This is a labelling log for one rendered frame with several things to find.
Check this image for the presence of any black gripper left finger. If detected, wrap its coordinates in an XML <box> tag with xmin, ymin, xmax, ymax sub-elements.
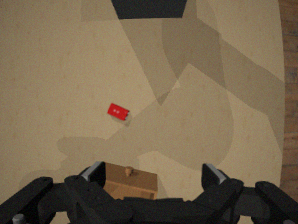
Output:
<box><xmin>0</xmin><ymin>161</ymin><xmax>133</xmax><ymax>224</ymax></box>

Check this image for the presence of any red nine-volt battery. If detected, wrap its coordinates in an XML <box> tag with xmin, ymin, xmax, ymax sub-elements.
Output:
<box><xmin>107</xmin><ymin>103</ymin><xmax>129</xmax><ymax>121</ymax></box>

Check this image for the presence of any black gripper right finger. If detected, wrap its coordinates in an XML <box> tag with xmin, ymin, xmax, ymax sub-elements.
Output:
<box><xmin>173</xmin><ymin>163</ymin><xmax>298</xmax><ymax>224</ymax></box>

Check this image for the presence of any brown wooden drawer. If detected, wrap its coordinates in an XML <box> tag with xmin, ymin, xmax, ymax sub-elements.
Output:
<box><xmin>103</xmin><ymin>162</ymin><xmax>158</xmax><ymax>200</ymax></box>

